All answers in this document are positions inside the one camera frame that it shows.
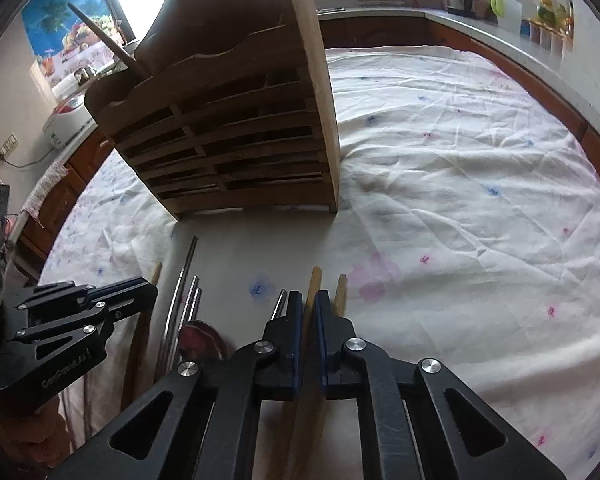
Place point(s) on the green plastic cup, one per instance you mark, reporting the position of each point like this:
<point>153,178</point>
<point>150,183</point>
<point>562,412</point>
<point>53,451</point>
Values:
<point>497,6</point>

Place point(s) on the red cap sauce bottle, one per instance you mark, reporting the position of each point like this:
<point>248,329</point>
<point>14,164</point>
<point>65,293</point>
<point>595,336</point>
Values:
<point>568,20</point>

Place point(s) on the fruit wall poster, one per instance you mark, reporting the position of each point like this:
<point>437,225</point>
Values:
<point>55,20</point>

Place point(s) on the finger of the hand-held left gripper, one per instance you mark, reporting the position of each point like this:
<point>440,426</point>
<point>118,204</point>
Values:
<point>130,295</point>
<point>55,296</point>

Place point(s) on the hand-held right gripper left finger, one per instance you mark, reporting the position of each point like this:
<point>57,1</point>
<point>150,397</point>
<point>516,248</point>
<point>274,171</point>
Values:
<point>295,345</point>

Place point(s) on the red spoon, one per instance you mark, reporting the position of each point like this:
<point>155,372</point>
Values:
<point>202,337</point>

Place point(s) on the white floral tablecloth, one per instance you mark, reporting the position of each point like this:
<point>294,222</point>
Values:
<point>455,160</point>

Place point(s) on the wooden chopstick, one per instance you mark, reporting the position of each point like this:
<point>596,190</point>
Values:
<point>314,285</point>
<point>340,295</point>
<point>137,350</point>

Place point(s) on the white rice cooker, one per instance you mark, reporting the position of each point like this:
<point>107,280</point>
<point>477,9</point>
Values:
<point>67,120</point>

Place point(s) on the fringed hanging towel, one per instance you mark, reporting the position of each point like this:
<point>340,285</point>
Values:
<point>42,192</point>

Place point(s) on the person's left hand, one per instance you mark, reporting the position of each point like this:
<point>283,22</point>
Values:
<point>45,435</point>

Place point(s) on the wooden spatula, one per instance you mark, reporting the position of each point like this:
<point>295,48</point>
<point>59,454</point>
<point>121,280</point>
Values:
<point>105,40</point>

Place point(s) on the metal chopstick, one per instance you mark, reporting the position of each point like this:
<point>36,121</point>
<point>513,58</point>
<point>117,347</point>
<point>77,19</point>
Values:
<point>278,305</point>
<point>187,310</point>
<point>194,305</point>
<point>182,285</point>

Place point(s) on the wooden utensil holder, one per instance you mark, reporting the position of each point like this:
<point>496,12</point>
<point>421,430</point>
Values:
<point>230,110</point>

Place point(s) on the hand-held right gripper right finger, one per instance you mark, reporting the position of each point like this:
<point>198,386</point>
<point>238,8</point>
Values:
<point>322,345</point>

